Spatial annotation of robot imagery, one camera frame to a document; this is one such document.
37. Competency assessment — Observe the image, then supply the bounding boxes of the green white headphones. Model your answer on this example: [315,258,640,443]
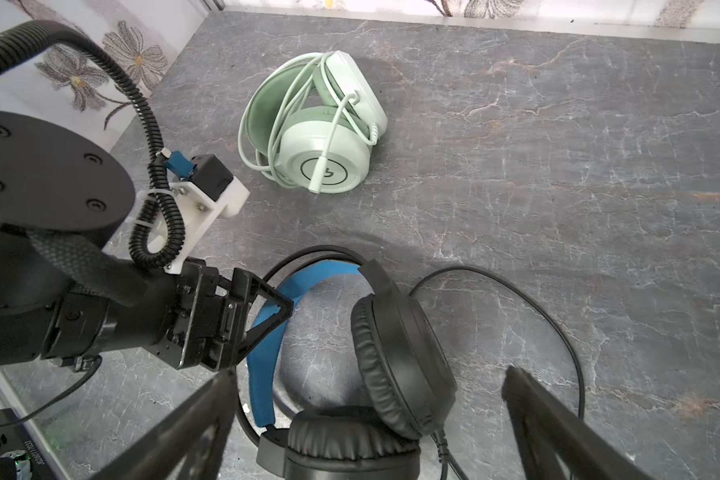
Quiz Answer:
[237,50,388,194]

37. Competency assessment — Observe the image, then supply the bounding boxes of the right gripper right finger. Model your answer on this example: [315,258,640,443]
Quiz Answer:
[502,366,648,479]

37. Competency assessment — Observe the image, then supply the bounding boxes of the left black corrugated conduit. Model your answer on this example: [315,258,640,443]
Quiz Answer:
[0,19,187,270]

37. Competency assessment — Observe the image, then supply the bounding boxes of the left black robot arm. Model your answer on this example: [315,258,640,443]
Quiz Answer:
[0,111,293,370]

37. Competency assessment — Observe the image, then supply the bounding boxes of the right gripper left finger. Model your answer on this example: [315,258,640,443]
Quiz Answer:
[93,369,238,479]

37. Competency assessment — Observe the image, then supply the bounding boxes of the black headphone cable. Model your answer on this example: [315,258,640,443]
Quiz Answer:
[409,265,587,480]

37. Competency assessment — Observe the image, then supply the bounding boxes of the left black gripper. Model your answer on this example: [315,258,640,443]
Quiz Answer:
[149,258,294,371]

